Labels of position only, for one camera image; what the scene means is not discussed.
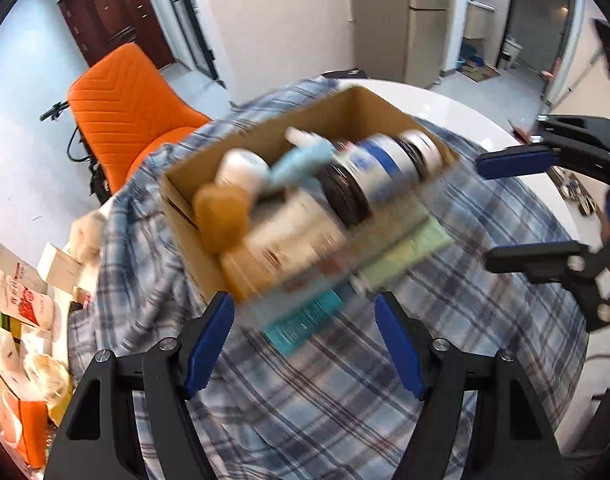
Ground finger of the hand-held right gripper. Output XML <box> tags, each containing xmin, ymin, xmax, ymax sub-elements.
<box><xmin>485</xmin><ymin>241</ymin><xmax>610</xmax><ymax>333</ymax></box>
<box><xmin>476</xmin><ymin>115</ymin><xmax>610</xmax><ymax>182</ymax></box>

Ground orange tissue box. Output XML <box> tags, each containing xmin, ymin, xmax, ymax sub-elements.
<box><xmin>15</xmin><ymin>400</ymin><xmax>52</xmax><ymax>467</ymax></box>

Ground pair of shoes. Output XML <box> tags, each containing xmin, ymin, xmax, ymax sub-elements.
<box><xmin>559</xmin><ymin>169</ymin><xmax>599</xmax><ymax>217</ymax></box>

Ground black scooter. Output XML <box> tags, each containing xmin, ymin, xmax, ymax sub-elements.
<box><xmin>39</xmin><ymin>101</ymin><xmax>113</xmax><ymax>197</ymax></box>

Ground small white box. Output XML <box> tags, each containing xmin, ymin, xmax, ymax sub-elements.
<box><xmin>37</xmin><ymin>242</ymin><xmax>84</xmax><ymax>292</ymax></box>

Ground pale green tube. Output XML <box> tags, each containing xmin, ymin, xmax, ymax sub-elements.
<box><xmin>352</xmin><ymin>219</ymin><xmax>454</xmax><ymax>293</ymax></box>

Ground teal blue tube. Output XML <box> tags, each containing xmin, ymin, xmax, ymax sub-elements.
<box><xmin>261</xmin><ymin>291</ymin><xmax>346</xmax><ymax>357</ymax></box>

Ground cream plush toy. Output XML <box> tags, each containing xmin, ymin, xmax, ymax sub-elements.
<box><xmin>69</xmin><ymin>209</ymin><xmax>109</xmax><ymax>264</ymax></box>

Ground black framed glass door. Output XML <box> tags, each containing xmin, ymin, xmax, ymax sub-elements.
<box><xmin>162</xmin><ymin>0</ymin><xmax>222</xmax><ymax>82</ymax></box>

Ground beige refrigerator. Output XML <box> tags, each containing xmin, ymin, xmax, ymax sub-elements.
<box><xmin>404</xmin><ymin>0</ymin><xmax>466</xmax><ymax>89</ymax></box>

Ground red and white milk bottle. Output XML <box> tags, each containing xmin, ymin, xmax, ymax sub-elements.
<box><xmin>0</xmin><ymin>265</ymin><xmax>56</xmax><ymax>332</ymax></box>

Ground light blue tube white cap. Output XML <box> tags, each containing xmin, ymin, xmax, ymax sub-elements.
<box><xmin>270</xmin><ymin>127</ymin><xmax>336</xmax><ymax>196</ymax></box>

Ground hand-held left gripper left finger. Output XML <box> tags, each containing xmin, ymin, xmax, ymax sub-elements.
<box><xmin>45</xmin><ymin>292</ymin><xmax>236</xmax><ymax>480</ymax></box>

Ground orange padded chair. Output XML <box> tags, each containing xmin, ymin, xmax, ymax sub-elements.
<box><xmin>67</xmin><ymin>42</ymin><xmax>212</xmax><ymax>196</ymax></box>

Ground dark bottle with blue label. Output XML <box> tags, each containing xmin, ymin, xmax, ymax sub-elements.
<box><xmin>316</xmin><ymin>130</ymin><xmax>446</xmax><ymax>227</ymax></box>

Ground white labelled bottle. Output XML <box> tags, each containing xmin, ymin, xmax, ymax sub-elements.
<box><xmin>245</xmin><ymin>190</ymin><xmax>352</xmax><ymax>281</ymax></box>

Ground white round bottle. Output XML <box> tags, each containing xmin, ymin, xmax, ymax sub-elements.
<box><xmin>216</xmin><ymin>150</ymin><xmax>270</xmax><ymax>196</ymax></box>

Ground printed cardboard box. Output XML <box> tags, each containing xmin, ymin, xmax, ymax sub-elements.
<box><xmin>160</xmin><ymin>85</ymin><xmax>460</xmax><ymax>311</ymax></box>

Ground dark red entrance door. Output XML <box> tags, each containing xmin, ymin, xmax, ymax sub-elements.
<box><xmin>57</xmin><ymin>0</ymin><xmax>176</xmax><ymax>68</ymax></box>

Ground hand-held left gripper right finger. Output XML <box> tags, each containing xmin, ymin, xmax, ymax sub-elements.
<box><xmin>375</xmin><ymin>291</ymin><xmax>560</xmax><ymax>480</ymax></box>

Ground patterned doormat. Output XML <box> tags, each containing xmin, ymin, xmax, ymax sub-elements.
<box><xmin>457</xmin><ymin>62</ymin><xmax>502</xmax><ymax>84</ymax></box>

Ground blue plaid cloth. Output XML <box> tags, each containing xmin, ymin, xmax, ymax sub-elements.
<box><xmin>65</xmin><ymin>77</ymin><xmax>588</xmax><ymax>480</ymax></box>

